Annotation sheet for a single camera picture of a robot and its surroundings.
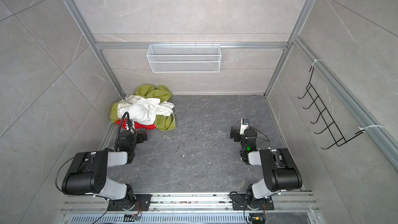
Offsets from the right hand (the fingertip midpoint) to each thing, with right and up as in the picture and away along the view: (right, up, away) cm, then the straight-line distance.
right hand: (239, 125), depth 94 cm
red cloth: (-63, 0, -2) cm, 64 cm away
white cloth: (-60, +9, 0) cm, 61 cm away
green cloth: (-48, +2, +3) cm, 48 cm away
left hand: (-65, -1, -1) cm, 65 cm away
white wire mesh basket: (-36, +44, +6) cm, 57 cm away
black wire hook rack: (+31, +12, -22) cm, 40 cm away
